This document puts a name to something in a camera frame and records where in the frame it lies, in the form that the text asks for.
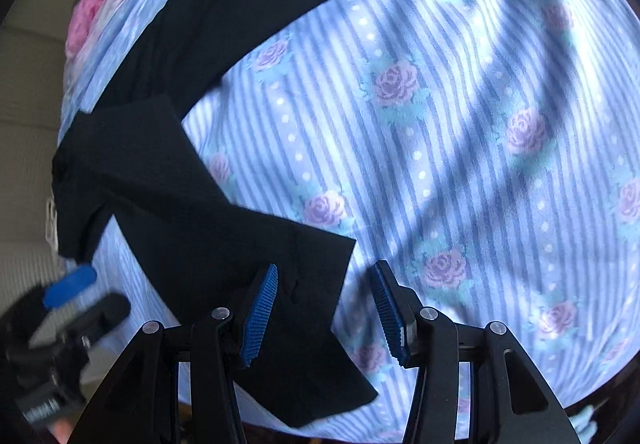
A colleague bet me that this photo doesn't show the black pants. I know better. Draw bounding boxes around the black pants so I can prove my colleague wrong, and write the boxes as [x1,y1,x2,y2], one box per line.
[53,0,376,428]

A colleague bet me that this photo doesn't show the blue striped floral bedsheet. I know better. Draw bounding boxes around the blue striped floral bedsheet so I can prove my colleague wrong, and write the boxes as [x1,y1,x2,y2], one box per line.
[56,0,640,444]

